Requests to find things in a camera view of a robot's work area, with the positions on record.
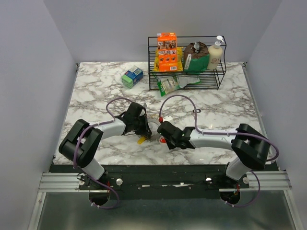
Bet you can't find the metal disc with keyrings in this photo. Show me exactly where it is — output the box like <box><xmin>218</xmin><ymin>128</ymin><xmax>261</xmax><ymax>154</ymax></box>
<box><xmin>146</xmin><ymin>117</ymin><xmax>161</xmax><ymax>141</ymax></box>

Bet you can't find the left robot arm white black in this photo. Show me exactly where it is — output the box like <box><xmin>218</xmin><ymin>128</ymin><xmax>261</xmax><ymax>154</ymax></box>
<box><xmin>59</xmin><ymin>102</ymin><xmax>152</xmax><ymax>189</ymax></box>

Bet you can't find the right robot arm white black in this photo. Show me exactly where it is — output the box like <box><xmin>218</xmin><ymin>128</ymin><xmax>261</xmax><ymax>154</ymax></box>
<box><xmin>157</xmin><ymin>121</ymin><xmax>271</xmax><ymax>188</ymax></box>

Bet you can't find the yellow key tag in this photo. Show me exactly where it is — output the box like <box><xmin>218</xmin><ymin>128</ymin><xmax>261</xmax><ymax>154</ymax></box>
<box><xmin>137</xmin><ymin>137</ymin><xmax>146</xmax><ymax>145</ymax></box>

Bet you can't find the green sponge pack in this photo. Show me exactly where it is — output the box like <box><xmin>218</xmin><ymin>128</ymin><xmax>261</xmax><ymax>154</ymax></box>
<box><xmin>121</xmin><ymin>66</ymin><xmax>143</xmax><ymax>89</ymax></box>

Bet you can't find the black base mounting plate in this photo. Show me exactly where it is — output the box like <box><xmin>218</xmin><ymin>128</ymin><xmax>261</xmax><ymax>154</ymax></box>
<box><xmin>79</xmin><ymin>164</ymin><xmax>250</xmax><ymax>201</ymax></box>

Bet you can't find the green white pouch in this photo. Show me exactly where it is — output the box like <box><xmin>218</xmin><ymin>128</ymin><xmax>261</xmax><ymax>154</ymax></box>
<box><xmin>154</xmin><ymin>74</ymin><xmax>180</xmax><ymax>96</ymax></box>

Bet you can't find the silver green foil pouch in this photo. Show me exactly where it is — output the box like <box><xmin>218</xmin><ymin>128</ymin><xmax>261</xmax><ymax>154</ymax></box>
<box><xmin>177</xmin><ymin>76</ymin><xmax>201</xmax><ymax>88</ymax></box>

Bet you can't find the yellow snack bag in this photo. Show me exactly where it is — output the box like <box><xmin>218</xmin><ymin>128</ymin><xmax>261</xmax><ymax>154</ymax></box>
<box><xmin>153</xmin><ymin>47</ymin><xmax>183</xmax><ymax>72</ymax></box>

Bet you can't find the orange cardboard box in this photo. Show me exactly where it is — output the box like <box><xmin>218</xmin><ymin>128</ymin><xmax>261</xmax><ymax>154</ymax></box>
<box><xmin>157</xmin><ymin>33</ymin><xmax>178</xmax><ymax>71</ymax></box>

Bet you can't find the brown green coffee bag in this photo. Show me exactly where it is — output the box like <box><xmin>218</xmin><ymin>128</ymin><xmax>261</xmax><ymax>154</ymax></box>
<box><xmin>183</xmin><ymin>41</ymin><xmax>210</xmax><ymax>73</ymax></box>

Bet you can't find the cream lotion pump bottle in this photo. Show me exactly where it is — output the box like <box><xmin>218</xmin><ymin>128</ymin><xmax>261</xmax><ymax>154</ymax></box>
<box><xmin>207</xmin><ymin>35</ymin><xmax>224</xmax><ymax>70</ymax></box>

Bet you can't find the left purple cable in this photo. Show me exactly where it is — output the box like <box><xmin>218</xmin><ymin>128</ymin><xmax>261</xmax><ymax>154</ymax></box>
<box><xmin>73</xmin><ymin>97</ymin><xmax>147</xmax><ymax>209</ymax></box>

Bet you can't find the purple cable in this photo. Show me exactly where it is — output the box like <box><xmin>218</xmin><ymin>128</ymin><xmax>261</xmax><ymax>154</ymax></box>
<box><xmin>73</xmin><ymin>97</ymin><xmax>147</xmax><ymax>209</ymax></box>
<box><xmin>159</xmin><ymin>95</ymin><xmax>280</xmax><ymax>208</ymax></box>

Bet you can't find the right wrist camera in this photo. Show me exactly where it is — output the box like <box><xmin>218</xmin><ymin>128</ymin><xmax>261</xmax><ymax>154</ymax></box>
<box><xmin>159</xmin><ymin>115</ymin><xmax>174</xmax><ymax>123</ymax></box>

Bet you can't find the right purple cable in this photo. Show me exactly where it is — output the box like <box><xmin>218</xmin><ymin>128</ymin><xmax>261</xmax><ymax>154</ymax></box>
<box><xmin>159</xmin><ymin>95</ymin><xmax>280</xmax><ymax>208</ymax></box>

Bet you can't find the black wire shelf rack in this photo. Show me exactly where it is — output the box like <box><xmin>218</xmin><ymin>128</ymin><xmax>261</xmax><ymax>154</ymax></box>
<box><xmin>148</xmin><ymin>33</ymin><xmax>227</xmax><ymax>95</ymax></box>

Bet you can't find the aluminium rail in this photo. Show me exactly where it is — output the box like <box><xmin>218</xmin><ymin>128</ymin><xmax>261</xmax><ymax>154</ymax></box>
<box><xmin>38</xmin><ymin>171</ymin><xmax>292</xmax><ymax>192</ymax></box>

